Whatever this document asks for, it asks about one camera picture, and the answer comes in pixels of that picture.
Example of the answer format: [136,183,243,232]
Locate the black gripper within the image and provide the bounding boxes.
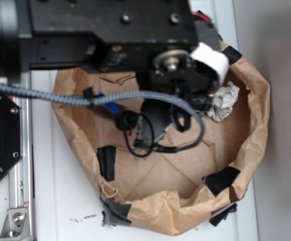
[135,42,230,151]

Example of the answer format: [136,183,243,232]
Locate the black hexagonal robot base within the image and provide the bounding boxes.
[0,94,22,181]

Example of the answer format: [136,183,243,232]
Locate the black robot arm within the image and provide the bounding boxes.
[0,1,229,153]

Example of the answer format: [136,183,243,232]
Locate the crumpled white paper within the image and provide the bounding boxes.
[207,81,240,122]

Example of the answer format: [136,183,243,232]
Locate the brown paper bag bin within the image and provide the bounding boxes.
[53,43,270,236]

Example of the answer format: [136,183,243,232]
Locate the white plastic tray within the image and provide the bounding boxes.
[29,0,259,241]

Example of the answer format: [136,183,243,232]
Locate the thin black cable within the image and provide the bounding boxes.
[116,110,156,158]

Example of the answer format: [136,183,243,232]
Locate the grey braided cable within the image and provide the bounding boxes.
[0,79,206,154]

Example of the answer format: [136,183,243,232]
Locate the aluminium extrusion rail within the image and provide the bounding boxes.
[8,71,35,239]

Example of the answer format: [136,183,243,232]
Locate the metal corner bracket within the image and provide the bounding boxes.
[0,207,31,240]

